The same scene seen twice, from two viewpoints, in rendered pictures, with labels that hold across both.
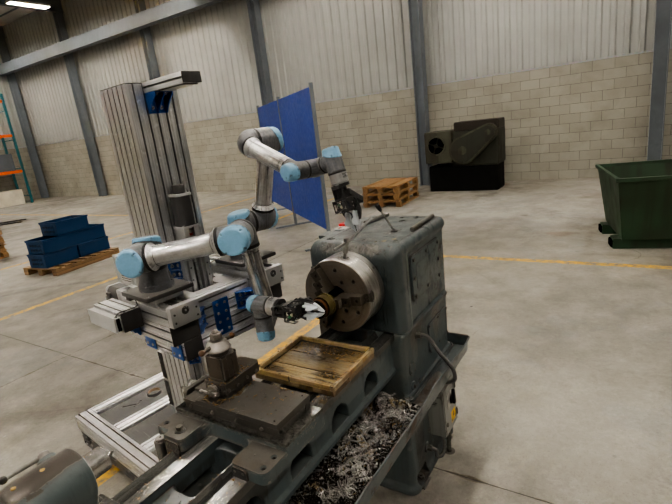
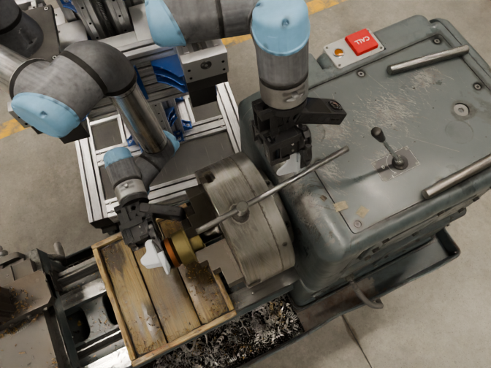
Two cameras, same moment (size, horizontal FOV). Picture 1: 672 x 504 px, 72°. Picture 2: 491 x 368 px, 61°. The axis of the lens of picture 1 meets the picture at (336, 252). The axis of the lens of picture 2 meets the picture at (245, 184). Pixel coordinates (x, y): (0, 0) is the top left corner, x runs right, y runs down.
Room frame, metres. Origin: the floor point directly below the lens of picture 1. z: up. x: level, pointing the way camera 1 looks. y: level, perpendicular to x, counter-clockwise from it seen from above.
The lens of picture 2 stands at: (1.56, -0.21, 2.07)
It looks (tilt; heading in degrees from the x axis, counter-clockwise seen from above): 67 degrees down; 34
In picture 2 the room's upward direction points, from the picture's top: 4 degrees counter-clockwise
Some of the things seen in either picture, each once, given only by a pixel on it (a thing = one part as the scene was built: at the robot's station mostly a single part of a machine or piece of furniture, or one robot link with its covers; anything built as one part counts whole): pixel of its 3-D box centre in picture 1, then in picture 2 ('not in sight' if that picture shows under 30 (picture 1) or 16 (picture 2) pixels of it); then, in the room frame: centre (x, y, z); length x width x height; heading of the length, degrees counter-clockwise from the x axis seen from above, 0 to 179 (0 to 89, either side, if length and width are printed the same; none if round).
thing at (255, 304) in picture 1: (260, 305); (122, 169); (1.79, 0.33, 1.08); 0.11 x 0.08 x 0.09; 55
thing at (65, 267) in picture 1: (68, 241); not in sight; (7.66, 4.42, 0.39); 1.20 x 0.80 x 0.79; 154
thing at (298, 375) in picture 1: (315, 362); (162, 280); (1.61, 0.13, 0.89); 0.36 x 0.30 x 0.04; 56
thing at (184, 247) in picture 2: (323, 305); (184, 247); (1.70, 0.07, 1.08); 0.09 x 0.09 x 0.09; 56
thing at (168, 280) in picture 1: (154, 276); (6, 28); (1.94, 0.80, 1.21); 0.15 x 0.15 x 0.10
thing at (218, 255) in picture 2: (352, 299); (226, 266); (1.71, -0.04, 1.09); 0.12 x 0.11 x 0.05; 56
